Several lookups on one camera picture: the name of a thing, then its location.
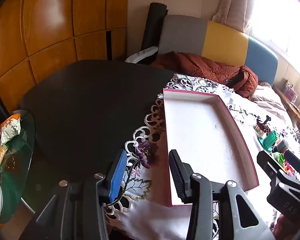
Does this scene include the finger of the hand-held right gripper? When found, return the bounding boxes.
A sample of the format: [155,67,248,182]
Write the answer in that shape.
[256,151,285,188]
[284,152,300,183]

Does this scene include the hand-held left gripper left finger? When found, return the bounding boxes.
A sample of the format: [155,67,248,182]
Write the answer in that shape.
[19,149,128,240]

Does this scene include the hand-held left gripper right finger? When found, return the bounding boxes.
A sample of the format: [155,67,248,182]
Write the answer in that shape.
[169,149,275,240]

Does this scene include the green plastic toy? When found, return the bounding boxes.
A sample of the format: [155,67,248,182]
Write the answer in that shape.
[258,130,281,152]

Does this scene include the clear jar with black lid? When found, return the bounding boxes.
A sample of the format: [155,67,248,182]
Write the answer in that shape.
[276,139,290,153]

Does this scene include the dark brown toy figurine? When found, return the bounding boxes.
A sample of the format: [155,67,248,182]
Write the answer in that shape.
[255,115,272,134]

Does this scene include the pink cardboard box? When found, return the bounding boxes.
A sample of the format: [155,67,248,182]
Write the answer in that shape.
[163,88,260,208]

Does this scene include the light green tape roll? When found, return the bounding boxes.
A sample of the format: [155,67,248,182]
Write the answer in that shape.
[272,151,286,167]

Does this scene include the pink fleece clothing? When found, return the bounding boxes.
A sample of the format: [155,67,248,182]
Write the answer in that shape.
[270,215,287,235]

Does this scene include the white embroidered floral tablecloth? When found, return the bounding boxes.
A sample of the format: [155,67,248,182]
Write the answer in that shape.
[100,74,300,240]

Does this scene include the wooden desk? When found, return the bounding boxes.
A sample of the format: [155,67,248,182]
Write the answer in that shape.
[272,79,300,130]

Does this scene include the purple gift box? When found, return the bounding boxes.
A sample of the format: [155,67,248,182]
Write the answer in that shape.
[282,80,298,103]

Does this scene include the rust quilted jacket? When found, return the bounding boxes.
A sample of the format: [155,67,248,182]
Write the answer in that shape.
[150,51,259,99]

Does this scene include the orange white snack bag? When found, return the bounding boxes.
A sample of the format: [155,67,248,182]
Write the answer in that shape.
[0,114,22,145]

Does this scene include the grey yellow blue sofa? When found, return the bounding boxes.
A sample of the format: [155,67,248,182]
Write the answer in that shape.
[157,14,278,87]

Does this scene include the window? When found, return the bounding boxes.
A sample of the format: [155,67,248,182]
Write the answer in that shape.
[250,0,300,78]

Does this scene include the black rolled mat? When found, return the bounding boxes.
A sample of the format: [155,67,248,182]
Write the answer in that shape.
[141,2,169,55]

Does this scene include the beige curtain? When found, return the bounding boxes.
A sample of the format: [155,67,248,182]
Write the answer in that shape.
[212,0,259,33]

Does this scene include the wooden wardrobe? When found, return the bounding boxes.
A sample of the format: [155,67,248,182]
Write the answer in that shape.
[0,0,129,108]

